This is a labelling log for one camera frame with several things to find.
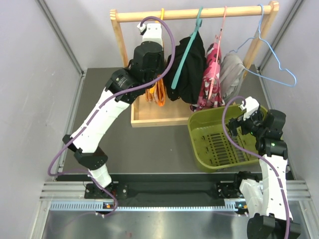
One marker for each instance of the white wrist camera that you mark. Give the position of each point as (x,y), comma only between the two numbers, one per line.
(249,106)
(151,32)

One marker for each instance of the orange plastic hanger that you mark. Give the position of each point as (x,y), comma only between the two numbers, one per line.
(162,14)

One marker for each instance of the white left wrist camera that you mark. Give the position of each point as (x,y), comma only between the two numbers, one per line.
(151,32)

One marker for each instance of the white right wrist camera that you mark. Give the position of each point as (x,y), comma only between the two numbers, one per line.
(249,106)

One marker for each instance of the olive green plastic basket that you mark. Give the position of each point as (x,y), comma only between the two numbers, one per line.
(212,149)

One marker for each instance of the wooden clothes rack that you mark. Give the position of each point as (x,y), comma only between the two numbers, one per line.
(144,114)

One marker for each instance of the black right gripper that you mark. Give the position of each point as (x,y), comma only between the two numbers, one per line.
(234,123)

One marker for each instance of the pink wire hanger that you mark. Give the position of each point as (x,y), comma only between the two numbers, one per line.
(218,50)

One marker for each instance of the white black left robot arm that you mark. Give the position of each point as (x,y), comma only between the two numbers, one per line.
(120,91)

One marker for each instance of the pink camouflage trousers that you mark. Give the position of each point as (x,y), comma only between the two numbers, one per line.
(216,99)

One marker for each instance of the teal plastic hanger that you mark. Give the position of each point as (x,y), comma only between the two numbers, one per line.
(198,24)

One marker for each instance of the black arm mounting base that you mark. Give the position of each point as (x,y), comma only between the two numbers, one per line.
(215,190)

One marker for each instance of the orange white trousers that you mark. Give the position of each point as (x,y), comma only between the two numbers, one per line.
(157,93)

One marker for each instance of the black trousers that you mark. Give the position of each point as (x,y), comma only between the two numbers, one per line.
(190,79)

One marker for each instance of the grey trousers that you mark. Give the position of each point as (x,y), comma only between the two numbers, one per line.
(231,76)

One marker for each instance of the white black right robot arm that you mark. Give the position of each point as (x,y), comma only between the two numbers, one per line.
(266,199)

